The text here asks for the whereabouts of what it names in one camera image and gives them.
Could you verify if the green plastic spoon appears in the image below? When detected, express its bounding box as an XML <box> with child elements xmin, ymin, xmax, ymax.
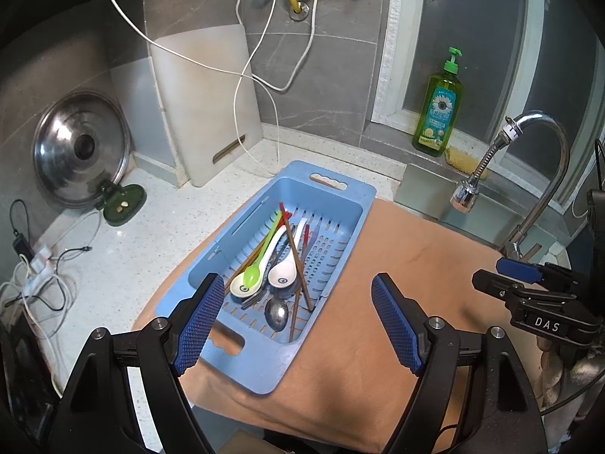
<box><xmin>242</xmin><ymin>212</ymin><xmax>284</xmax><ymax>290</ymax></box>

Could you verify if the black appliance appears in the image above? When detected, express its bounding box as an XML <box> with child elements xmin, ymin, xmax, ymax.
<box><xmin>0</xmin><ymin>322</ymin><xmax>55</xmax><ymax>443</ymax></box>

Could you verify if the green pot lid holder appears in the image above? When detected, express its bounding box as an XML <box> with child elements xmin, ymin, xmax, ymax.
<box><xmin>101</xmin><ymin>182</ymin><xmax>147</xmax><ymax>227</ymax></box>

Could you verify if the orange mat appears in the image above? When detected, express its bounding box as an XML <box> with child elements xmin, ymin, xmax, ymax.
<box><xmin>131</xmin><ymin>196</ymin><xmax>575</xmax><ymax>454</ymax></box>

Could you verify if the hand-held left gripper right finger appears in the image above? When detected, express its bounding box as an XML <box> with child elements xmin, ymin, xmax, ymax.
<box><xmin>371</xmin><ymin>273</ymin><xmax>551</xmax><ymax>454</ymax></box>

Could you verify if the person's right hand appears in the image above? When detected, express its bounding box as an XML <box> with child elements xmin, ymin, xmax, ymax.
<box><xmin>534</xmin><ymin>340</ymin><xmax>605</xmax><ymax>417</ymax></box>

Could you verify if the frosted glass window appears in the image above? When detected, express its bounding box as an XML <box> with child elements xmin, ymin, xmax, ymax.
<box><xmin>371</xmin><ymin>0</ymin><xmax>605</xmax><ymax>209</ymax></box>

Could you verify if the blue plastic drain basket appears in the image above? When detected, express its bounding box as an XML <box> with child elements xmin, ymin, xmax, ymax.
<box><xmin>188</xmin><ymin>161</ymin><xmax>377</xmax><ymax>395</ymax></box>

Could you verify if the white cable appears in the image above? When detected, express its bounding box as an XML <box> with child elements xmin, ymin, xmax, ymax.
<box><xmin>236</xmin><ymin>0</ymin><xmax>327</xmax><ymax>93</ymax></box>
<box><xmin>99</xmin><ymin>0</ymin><xmax>284</xmax><ymax>176</ymax></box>

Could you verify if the black power adapter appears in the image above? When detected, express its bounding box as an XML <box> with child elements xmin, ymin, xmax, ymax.
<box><xmin>12</xmin><ymin>199</ymin><xmax>35</xmax><ymax>257</ymax></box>

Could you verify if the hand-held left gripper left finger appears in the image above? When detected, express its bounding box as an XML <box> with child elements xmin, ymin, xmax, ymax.
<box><xmin>38</xmin><ymin>273</ymin><xmax>225</xmax><ymax>454</ymax></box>

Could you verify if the metal spoon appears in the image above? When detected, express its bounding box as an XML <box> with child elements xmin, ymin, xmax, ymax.
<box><xmin>264</xmin><ymin>297</ymin><xmax>290</xmax><ymax>333</ymax></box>

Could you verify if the white ceramic spoon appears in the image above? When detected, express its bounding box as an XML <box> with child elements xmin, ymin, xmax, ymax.
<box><xmin>268</xmin><ymin>218</ymin><xmax>309</xmax><ymax>290</ymax></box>
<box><xmin>230</xmin><ymin>227</ymin><xmax>287</xmax><ymax>298</ymax></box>

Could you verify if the green dish soap bottle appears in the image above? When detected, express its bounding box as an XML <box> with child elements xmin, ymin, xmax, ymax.
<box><xmin>411</xmin><ymin>46</ymin><xmax>465</xmax><ymax>154</ymax></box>

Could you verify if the stainless steel pot lid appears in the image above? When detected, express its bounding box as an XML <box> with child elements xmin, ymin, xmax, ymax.
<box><xmin>31</xmin><ymin>91</ymin><xmax>130</xmax><ymax>209</ymax></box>

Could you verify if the chrome faucet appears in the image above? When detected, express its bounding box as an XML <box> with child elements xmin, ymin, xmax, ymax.
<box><xmin>449</xmin><ymin>111</ymin><xmax>572</xmax><ymax>261</ymax></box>

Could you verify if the white power strip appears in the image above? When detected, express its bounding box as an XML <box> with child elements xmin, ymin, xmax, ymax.
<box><xmin>21</xmin><ymin>245</ymin><xmax>54</xmax><ymax>296</ymax></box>

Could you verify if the yellow sponge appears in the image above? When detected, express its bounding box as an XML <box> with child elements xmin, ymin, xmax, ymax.
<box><xmin>444</xmin><ymin>146</ymin><xmax>490</xmax><ymax>175</ymax></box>

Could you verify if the metal fork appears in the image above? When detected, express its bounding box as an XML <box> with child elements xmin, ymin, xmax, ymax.
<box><xmin>240</xmin><ymin>288</ymin><xmax>268</xmax><ymax>310</ymax></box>

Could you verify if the white cutting board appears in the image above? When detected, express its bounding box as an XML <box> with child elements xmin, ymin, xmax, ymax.
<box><xmin>149</xmin><ymin>23</ymin><xmax>263</xmax><ymax>187</ymax></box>

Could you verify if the translucent splash guard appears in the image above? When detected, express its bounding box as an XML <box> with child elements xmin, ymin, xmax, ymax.
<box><xmin>396</xmin><ymin>163</ymin><xmax>450</xmax><ymax>221</ymax></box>

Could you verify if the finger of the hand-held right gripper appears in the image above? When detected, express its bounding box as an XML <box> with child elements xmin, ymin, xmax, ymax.
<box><xmin>496</xmin><ymin>258</ymin><xmax>575</xmax><ymax>289</ymax></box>
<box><xmin>473</xmin><ymin>269</ymin><xmax>525</xmax><ymax>303</ymax></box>

